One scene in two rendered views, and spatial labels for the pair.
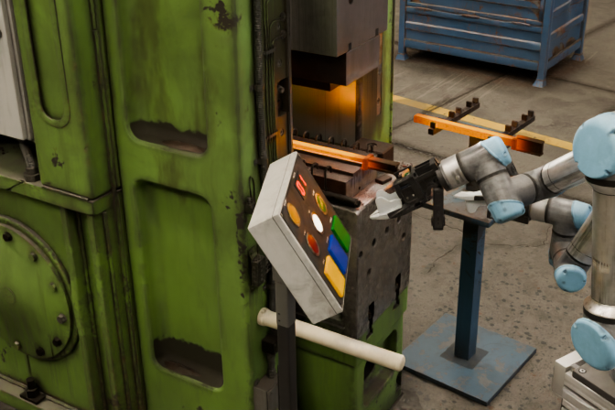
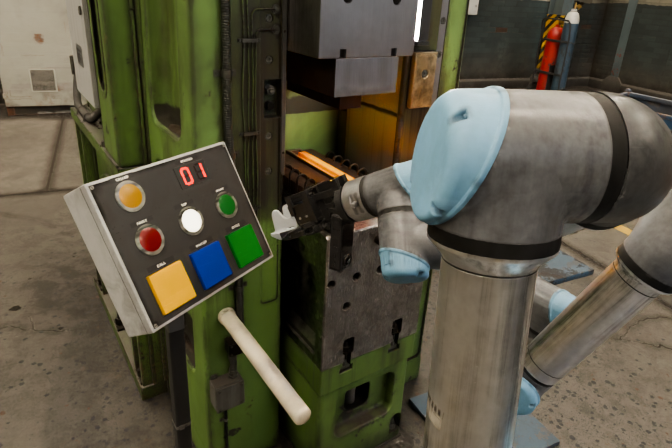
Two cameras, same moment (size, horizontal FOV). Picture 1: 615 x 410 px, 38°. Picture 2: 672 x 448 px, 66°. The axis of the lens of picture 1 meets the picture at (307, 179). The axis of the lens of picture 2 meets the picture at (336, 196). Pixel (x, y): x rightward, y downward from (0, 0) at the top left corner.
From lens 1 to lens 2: 1.39 m
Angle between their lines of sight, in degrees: 22
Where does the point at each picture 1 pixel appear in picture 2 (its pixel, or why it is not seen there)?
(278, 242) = (88, 221)
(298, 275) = (109, 271)
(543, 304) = (591, 397)
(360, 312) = (328, 343)
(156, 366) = not seen: hidden behind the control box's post
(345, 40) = (334, 43)
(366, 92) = (408, 132)
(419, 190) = (311, 211)
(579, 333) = not seen: outside the picture
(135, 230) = not seen: hidden behind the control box
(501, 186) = (397, 228)
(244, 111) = (204, 95)
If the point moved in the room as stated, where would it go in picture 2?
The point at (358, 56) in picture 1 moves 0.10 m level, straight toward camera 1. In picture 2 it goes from (357, 69) to (339, 74)
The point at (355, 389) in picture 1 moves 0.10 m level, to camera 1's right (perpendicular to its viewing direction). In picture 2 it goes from (321, 417) to (350, 429)
